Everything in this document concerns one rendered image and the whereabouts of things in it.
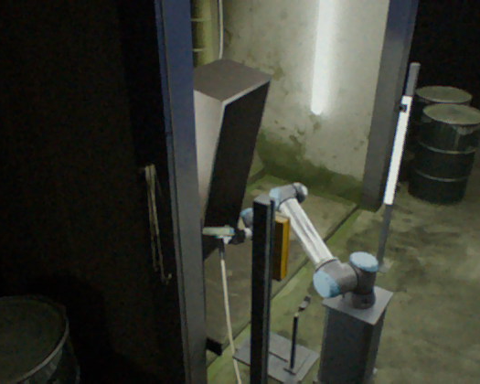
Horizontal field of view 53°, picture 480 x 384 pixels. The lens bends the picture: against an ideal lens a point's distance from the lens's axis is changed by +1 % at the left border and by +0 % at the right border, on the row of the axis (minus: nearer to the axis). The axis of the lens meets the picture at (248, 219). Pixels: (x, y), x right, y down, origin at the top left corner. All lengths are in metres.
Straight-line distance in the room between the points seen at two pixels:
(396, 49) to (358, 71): 0.37
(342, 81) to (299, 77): 0.44
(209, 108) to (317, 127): 2.36
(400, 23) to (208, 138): 2.22
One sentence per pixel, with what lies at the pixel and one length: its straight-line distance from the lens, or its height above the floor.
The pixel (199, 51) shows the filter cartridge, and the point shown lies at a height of 1.49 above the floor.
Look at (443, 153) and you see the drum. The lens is 5.02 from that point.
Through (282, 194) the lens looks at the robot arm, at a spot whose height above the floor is 1.09.
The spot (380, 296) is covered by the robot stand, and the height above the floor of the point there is 0.64.
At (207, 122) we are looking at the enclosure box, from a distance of 2.66.
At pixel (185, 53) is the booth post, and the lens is 1.88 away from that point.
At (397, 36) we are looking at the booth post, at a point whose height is 1.65.
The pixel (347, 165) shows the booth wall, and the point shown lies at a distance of 4.84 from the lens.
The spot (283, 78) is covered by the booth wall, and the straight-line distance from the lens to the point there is 4.90.
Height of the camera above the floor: 2.41
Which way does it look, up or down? 31 degrees down
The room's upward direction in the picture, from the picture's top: 1 degrees clockwise
